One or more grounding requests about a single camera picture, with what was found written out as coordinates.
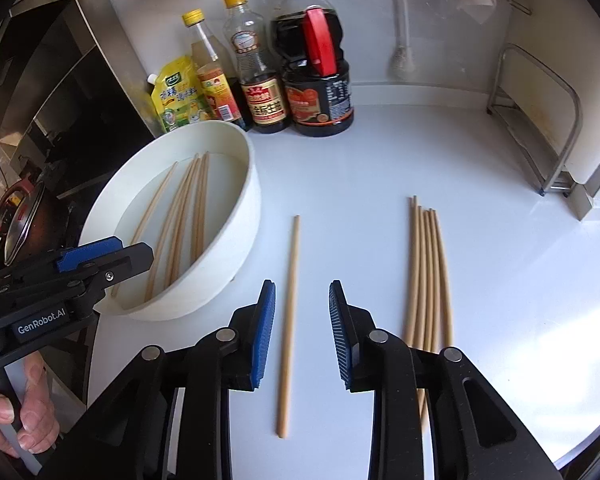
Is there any person's left hand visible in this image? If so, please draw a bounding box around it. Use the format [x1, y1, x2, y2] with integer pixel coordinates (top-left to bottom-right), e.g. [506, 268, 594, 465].
[0, 349, 61, 461]

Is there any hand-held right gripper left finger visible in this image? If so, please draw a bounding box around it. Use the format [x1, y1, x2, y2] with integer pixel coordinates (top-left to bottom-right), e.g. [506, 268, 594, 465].
[50, 279, 277, 480]

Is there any stainless steel range hood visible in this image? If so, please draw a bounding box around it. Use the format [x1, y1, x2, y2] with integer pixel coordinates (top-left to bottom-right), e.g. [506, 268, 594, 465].
[0, 0, 156, 171]

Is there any yellow seasoning pouch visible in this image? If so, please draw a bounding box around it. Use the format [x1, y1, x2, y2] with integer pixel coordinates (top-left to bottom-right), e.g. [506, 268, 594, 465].
[146, 56, 213, 136]

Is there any yellow-cap soy sauce bottle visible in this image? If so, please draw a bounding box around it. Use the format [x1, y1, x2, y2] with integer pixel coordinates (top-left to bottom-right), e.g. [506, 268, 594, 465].
[221, 0, 291, 135]

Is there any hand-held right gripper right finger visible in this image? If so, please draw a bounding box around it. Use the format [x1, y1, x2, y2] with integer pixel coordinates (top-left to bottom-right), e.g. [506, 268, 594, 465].
[328, 280, 563, 480]

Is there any white round basin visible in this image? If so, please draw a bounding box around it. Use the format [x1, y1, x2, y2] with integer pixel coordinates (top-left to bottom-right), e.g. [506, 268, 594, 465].
[78, 120, 262, 322]

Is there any hanging white brush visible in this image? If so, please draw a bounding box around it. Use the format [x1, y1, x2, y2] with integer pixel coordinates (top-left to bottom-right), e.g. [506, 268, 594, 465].
[387, 0, 416, 81]

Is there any metal cutting board rack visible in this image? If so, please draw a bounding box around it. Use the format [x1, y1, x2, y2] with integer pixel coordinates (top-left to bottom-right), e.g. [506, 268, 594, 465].
[486, 42, 582, 196]

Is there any bundle of wooden chopsticks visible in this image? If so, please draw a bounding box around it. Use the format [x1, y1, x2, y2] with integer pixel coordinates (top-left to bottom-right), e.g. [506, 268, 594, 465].
[111, 151, 211, 300]

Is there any wooden chopstick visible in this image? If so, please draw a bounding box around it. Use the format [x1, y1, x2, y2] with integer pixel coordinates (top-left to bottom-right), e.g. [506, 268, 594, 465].
[416, 206, 431, 433]
[411, 195, 423, 350]
[423, 208, 442, 352]
[430, 208, 454, 350]
[276, 215, 301, 439]

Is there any pot with glass lid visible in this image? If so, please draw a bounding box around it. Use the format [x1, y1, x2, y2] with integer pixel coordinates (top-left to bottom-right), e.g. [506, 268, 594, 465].
[0, 175, 48, 266]

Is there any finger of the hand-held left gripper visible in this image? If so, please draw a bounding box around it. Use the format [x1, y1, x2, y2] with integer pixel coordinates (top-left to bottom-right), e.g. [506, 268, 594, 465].
[0, 236, 126, 286]
[0, 242, 155, 321]

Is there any large red-handled soy sauce jug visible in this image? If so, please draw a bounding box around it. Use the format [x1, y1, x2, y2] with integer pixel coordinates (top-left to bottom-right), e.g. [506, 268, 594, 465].
[271, 0, 355, 137]

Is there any yellow-cap vinegar bottle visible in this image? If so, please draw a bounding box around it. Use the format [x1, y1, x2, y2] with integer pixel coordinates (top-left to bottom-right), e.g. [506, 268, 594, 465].
[181, 8, 246, 131]

